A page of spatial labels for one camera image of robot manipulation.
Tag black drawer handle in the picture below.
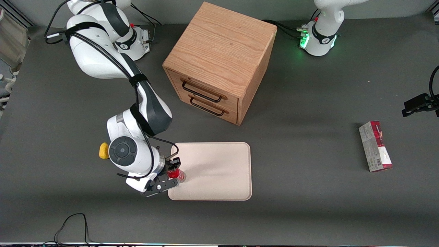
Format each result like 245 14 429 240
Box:
190 97 229 117
181 80 227 103

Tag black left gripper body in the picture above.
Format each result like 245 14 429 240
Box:
425 94 439 117

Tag black cable along right arm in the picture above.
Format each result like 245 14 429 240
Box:
44 0 179 179

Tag black cable at arm base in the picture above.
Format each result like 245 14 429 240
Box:
262 20 309 39

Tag wooden drawer cabinet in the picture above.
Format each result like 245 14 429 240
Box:
162 2 277 126

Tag black hanging cable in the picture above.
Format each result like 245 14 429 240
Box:
429 65 439 100

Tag white plastic equipment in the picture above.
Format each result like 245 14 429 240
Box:
0 67 17 110

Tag red coke bottle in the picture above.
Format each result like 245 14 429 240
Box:
168 168 187 183

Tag translucent white plastic bin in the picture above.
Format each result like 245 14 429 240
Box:
0 9 29 69

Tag thin black table cable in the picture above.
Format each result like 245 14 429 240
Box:
53 213 103 246

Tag beige plastic tray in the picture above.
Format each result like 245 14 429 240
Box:
168 142 252 201

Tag red plaid cardboard box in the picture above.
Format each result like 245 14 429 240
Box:
358 121 393 173

